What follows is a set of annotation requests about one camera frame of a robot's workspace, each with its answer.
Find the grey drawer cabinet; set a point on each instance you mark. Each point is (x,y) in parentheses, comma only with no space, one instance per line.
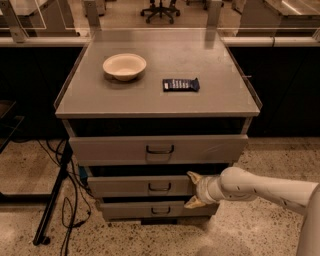
(170,54)

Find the grey top drawer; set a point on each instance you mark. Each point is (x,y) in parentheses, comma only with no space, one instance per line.
(142,141)

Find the grey drawer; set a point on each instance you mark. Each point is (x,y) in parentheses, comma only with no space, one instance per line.
(123,208)
(142,141)
(146,180)

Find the dark side table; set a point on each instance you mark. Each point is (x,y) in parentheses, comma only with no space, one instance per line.
(9,122)

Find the black stand leg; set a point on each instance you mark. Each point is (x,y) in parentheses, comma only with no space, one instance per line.
(40,237)

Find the dark blue snack packet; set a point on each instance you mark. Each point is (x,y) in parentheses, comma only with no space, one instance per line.
(180,85)

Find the white horizontal rail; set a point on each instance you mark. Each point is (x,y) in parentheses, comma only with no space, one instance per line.
(229,41)

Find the grey bottom drawer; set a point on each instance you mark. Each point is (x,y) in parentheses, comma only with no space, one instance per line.
(123,208)

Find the white bowl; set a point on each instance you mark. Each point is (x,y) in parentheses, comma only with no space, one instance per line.
(124,67)

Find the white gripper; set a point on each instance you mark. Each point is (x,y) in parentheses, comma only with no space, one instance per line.
(202,190)

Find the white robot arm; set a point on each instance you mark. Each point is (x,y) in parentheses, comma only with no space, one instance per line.
(236,184)

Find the black office chair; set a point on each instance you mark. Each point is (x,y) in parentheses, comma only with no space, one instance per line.
(161,10)

